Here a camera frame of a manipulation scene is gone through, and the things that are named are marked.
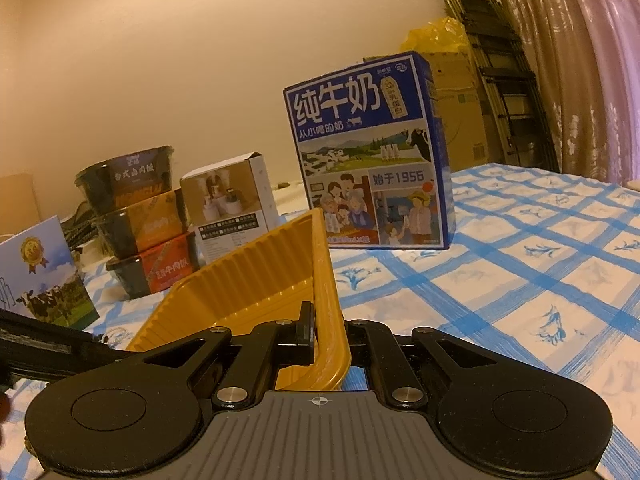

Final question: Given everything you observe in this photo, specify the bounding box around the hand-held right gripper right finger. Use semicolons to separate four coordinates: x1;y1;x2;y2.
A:
345;319;506;409

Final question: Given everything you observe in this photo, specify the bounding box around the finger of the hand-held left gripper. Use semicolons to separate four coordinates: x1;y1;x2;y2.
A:
0;308;136;378

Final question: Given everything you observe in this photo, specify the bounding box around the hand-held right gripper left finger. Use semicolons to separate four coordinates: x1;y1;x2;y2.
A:
125;301;318;410

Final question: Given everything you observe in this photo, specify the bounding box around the golden plastic tray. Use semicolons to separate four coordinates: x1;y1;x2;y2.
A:
125;207;353;393

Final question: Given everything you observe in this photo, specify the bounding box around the cow print box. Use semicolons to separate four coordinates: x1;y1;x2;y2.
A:
0;216;99;333

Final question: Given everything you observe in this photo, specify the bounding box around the red instant meal bowl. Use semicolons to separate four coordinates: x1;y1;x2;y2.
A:
105;232;201;298

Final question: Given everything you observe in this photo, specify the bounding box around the brown cardboard sheet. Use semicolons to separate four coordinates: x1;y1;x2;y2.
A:
0;172;46;238

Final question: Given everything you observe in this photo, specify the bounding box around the blue checked tablecloth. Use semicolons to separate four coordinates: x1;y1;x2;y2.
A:
0;162;640;480

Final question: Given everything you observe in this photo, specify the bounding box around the orange instant meal bowl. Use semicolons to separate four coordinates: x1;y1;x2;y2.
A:
95;187;188;256

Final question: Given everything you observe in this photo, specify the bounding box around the small white product box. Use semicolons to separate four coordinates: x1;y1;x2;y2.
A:
179;151;278;267

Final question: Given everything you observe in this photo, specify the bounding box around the black instant meal bowl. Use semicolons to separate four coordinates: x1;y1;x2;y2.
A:
75;146;176;211

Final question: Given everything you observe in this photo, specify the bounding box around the blue milk carton box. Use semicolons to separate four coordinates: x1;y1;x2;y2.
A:
283;51;456;251

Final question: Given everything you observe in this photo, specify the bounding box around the brown cardboard box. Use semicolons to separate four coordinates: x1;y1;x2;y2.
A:
420;50;501;171

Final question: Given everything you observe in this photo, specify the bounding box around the black folding ladder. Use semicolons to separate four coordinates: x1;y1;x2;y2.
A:
435;0;561;171

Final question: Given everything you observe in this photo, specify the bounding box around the yellow plastic bag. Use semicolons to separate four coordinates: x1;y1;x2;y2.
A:
404;16;473;56

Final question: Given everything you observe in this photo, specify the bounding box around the pink patterned curtain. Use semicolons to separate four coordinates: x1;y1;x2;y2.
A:
487;0;640;186

